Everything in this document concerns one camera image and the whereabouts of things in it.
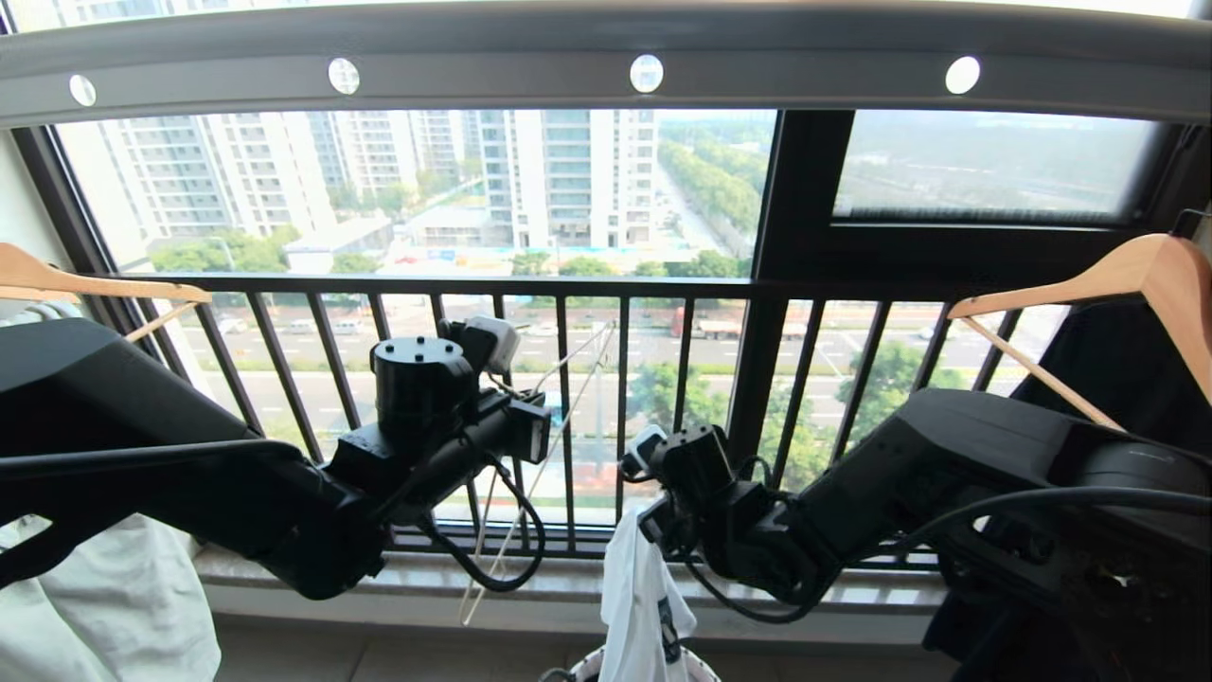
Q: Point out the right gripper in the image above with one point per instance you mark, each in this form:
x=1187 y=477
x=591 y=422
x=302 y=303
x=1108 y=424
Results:
x=705 y=474

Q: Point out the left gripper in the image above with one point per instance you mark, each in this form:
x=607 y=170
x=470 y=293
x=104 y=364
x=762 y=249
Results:
x=516 y=431

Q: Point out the white printed garment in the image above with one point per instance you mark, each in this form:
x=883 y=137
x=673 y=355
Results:
x=634 y=606

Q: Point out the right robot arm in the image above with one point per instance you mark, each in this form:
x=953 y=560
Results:
x=985 y=455

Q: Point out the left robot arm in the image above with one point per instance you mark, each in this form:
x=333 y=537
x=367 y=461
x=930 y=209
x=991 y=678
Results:
x=189 y=483

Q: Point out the laundry basket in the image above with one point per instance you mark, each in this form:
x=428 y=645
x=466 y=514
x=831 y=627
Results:
x=705 y=666

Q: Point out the black hanging garment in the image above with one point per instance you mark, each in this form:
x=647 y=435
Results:
x=1117 y=360

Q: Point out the white hanging garment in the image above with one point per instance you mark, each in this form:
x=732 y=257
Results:
x=114 y=606

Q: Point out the wooden clothes hanger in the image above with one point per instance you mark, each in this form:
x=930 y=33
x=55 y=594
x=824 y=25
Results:
x=85 y=284
x=1150 y=270

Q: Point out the black balcony railing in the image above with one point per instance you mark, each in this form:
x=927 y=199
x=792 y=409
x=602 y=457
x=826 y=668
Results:
x=568 y=287

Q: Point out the stone window sill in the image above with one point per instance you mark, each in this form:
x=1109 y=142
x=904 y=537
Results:
x=568 y=592

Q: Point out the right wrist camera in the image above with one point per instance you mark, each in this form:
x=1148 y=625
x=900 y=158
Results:
x=642 y=450

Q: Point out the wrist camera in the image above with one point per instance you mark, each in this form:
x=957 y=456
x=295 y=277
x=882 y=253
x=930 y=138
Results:
x=492 y=343
x=642 y=450

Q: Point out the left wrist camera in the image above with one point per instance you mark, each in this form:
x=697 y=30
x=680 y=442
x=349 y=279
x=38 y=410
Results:
x=492 y=343

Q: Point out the black window frame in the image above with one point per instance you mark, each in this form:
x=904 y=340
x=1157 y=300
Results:
x=805 y=189

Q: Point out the grey drying rail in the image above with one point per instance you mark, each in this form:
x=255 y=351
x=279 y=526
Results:
x=568 y=38

